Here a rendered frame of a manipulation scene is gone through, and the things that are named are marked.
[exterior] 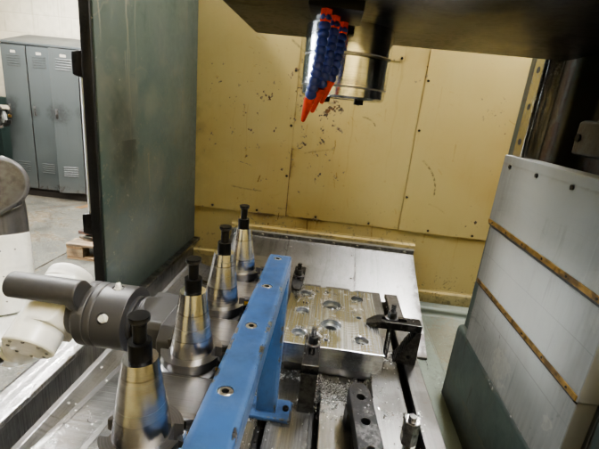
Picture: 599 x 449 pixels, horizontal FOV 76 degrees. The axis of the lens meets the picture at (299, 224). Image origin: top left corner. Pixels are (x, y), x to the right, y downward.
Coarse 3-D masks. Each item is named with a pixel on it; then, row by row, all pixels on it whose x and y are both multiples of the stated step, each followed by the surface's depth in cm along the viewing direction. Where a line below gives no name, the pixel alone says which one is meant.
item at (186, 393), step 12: (168, 372) 38; (168, 384) 37; (180, 384) 37; (192, 384) 37; (204, 384) 37; (168, 396) 35; (180, 396) 35; (192, 396) 36; (180, 408) 34; (192, 408) 34; (192, 420) 33
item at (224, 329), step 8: (216, 320) 48; (224, 320) 48; (232, 320) 48; (216, 328) 46; (224, 328) 47; (232, 328) 47; (216, 336) 45; (224, 336) 45; (232, 336) 45; (224, 344) 44
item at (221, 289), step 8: (216, 256) 49; (224, 256) 48; (232, 256) 49; (216, 264) 49; (224, 264) 48; (232, 264) 49; (216, 272) 49; (224, 272) 49; (232, 272) 49; (208, 280) 50; (216, 280) 49; (224, 280) 49; (232, 280) 50; (208, 288) 50; (216, 288) 49; (224, 288) 49; (232, 288) 50; (208, 296) 50; (216, 296) 49; (224, 296) 49; (232, 296) 50; (208, 304) 50; (216, 304) 49; (224, 304) 49; (232, 304) 50
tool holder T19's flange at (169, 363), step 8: (168, 344) 42; (216, 344) 42; (160, 352) 40; (168, 352) 40; (216, 352) 42; (160, 360) 40; (168, 360) 39; (176, 360) 39; (200, 360) 39; (208, 360) 39; (216, 360) 40; (168, 368) 38; (176, 368) 38; (184, 368) 38; (192, 368) 38; (200, 368) 38; (208, 368) 39; (200, 376) 39; (208, 376) 40
